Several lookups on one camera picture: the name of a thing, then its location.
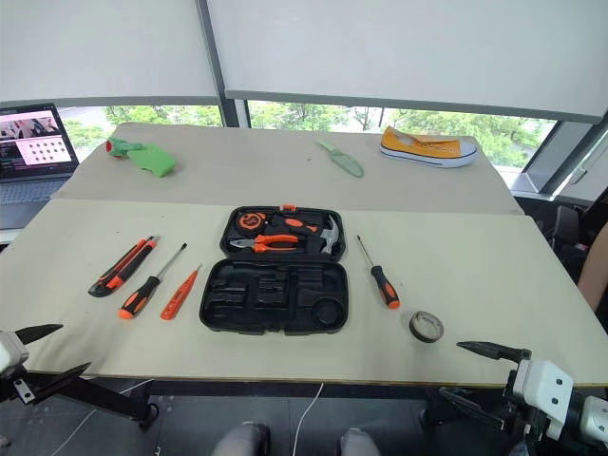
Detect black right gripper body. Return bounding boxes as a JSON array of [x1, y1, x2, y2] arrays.
[[502, 369, 552, 444]]

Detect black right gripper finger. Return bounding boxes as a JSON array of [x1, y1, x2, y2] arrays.
[[456, 340, 533, 363], [438, 387, 506, 431]]

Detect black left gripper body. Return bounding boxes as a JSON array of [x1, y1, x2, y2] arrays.
[[0, 372, 30, 406]]

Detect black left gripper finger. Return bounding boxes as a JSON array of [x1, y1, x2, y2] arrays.
[[13, 324, 65, 346], [26, 362, 93, 404]]

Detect black electrical tape roll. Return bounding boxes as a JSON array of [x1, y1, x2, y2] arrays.
[[408, 310, 446, 343]]

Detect long screwdriver black orange handle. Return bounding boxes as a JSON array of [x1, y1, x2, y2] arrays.
[[118, 242, 188, 321]]

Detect orange black utility knife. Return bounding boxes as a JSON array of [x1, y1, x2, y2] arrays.
[[87, 235, 162, 299]]

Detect short screwdriver black orange handle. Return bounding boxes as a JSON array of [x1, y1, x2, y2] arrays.
[[356, 234, 402, 312]]

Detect orange voltage tester pen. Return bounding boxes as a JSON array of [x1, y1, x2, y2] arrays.
[[160, 263, 203, 322]]

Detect black plastic tool case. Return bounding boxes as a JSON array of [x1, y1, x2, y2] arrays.
[[199, 204, 351, 336]]

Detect grey rounded shape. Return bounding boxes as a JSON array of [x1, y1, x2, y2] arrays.
[[337, 427, 382, 456], [210, 421, 273, 456]]

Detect black office chair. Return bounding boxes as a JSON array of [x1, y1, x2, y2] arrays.
[[541, 189, 608, 286]]

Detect open grey laptop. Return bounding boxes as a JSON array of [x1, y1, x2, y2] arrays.
[[0, 103, 81, 232]]

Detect green cloth toy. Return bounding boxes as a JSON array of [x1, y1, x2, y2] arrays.
[[105, 136, 179, 180]]

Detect yellow canvas sneaker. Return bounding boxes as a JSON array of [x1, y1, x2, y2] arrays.
[[379, 125, 478, 169]]

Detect orange black tape measure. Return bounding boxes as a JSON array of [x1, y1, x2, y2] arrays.
[[237, 212, 265, 235]]

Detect green knife toy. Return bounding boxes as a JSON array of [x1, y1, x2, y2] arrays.
[[315, 137, 366, 180]]

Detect narrow white roller blind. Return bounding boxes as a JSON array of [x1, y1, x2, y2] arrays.
[[0, 0, 225, 109]]

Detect wide white roller blind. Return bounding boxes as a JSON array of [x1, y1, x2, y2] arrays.
[[205, 0, 608, 125]]

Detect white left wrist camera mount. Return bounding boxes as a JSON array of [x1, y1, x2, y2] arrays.
[[0, 330, 30, 377]]

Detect black table frame strut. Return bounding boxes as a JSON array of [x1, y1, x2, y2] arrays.
[[70, 374, 160, 431]]

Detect white cable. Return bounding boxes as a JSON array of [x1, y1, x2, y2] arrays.
[[293, 382, 326, 456]]

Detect claw hammer black orange handle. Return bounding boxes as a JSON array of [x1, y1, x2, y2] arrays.
[[272, 213, 345, 256]]

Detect orange handled pliers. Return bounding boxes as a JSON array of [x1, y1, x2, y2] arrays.
[[229, 233, 302, 255]]

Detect grey window frame post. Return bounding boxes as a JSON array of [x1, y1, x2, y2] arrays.
[[196, 0, 249, 129]]

